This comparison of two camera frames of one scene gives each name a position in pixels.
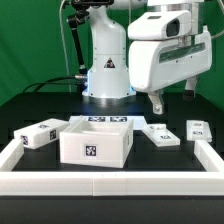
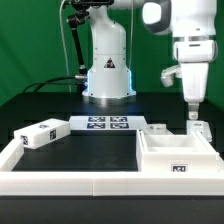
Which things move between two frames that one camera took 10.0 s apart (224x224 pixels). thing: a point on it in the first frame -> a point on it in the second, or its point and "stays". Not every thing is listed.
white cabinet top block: [41, 134] stays
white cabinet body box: [101, 143] -> [175, 153]
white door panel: [198, 130] stays
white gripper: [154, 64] -> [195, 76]
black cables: [52, 82] stays
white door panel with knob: [160, 135] stays
